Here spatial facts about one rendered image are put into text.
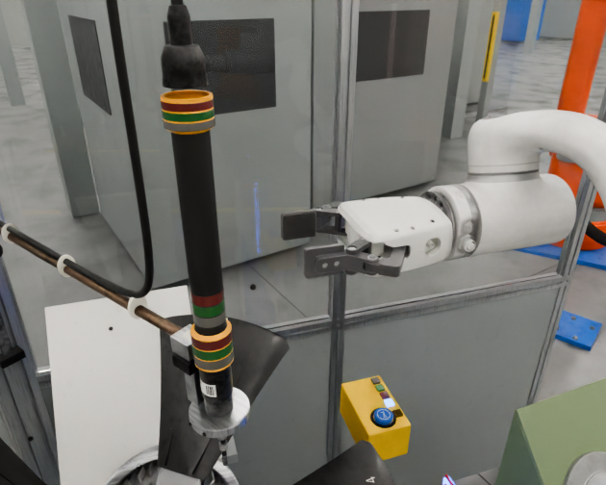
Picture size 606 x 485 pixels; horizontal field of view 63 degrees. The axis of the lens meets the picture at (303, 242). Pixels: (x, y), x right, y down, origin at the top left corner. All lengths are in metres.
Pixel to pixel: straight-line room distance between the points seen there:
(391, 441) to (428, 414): 0.86
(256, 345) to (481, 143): 0.42
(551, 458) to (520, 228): 0.63
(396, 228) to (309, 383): 1.18
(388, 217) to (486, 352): 1.45
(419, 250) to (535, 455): 0.66
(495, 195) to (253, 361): 0.41
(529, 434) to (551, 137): 0.68
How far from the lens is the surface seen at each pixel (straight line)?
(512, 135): 0.57
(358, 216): 0.52
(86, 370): 1.02
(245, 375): 0.75
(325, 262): 0.47
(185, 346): 0.57
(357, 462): 0.88
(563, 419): 1.15
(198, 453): 0.77
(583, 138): 0.54
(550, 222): 0.61
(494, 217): 0.57
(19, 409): 1.36
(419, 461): 2.17
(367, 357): 1.66
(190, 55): 0.42
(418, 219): 0.52
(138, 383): 1.01
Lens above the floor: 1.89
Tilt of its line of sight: 27 degrees down
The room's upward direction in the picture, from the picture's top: straight up
